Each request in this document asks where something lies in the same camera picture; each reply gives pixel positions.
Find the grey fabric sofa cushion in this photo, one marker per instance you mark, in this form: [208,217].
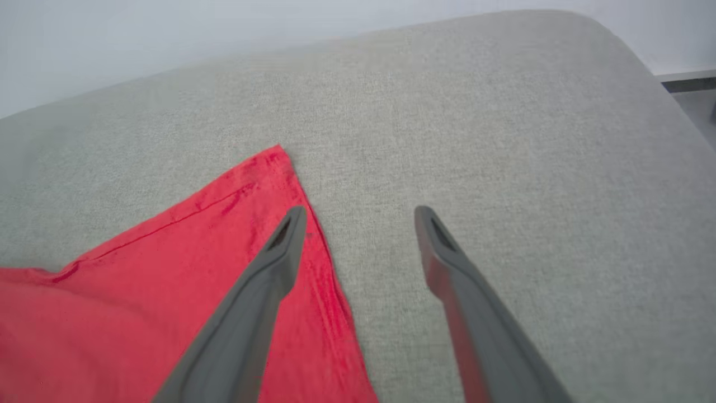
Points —
[475,140]

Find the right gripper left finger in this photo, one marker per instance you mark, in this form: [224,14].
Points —
[246,324]

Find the red jersey with white trim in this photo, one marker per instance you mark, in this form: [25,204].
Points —
[140,302]

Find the dark wall baseboard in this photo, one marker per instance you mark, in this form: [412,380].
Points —
[689,81]

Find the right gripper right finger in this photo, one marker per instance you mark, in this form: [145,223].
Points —
[481,324]

